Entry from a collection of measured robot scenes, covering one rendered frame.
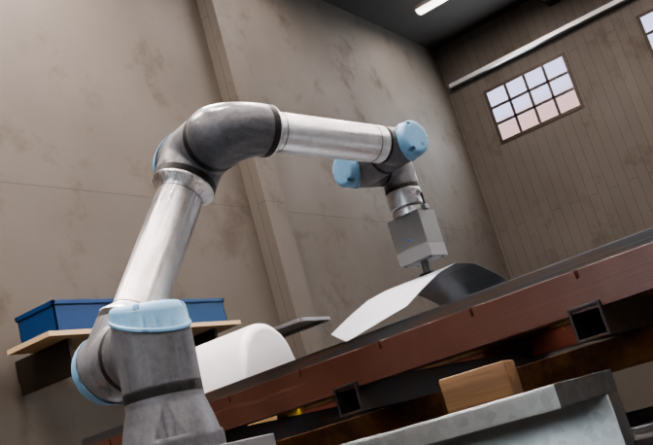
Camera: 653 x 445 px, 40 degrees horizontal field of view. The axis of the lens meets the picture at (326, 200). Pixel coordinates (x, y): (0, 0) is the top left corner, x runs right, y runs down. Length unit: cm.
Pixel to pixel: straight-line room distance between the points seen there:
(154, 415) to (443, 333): 47
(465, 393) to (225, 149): 59
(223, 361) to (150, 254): 373
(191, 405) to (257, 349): 393
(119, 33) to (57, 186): 182
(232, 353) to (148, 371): 390
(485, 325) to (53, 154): 568
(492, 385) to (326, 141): 59
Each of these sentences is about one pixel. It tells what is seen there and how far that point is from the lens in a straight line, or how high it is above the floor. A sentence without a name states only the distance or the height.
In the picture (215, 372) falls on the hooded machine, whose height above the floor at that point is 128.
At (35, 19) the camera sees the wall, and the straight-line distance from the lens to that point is 742.
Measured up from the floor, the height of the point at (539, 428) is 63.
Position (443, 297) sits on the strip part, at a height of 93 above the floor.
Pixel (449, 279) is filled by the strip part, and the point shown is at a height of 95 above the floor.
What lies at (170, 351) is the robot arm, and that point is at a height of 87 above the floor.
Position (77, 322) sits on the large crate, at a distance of 565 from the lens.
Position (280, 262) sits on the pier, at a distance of 805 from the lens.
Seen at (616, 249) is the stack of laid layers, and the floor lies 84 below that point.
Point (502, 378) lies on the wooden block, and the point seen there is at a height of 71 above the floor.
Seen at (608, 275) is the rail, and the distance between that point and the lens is 132.
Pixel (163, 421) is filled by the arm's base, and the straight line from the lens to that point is 129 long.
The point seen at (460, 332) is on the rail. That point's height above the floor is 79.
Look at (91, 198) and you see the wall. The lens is 691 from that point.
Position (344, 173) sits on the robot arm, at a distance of 184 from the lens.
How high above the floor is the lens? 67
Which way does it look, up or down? 15 degrees up
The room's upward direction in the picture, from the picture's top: 16 degrees counter-clockwise
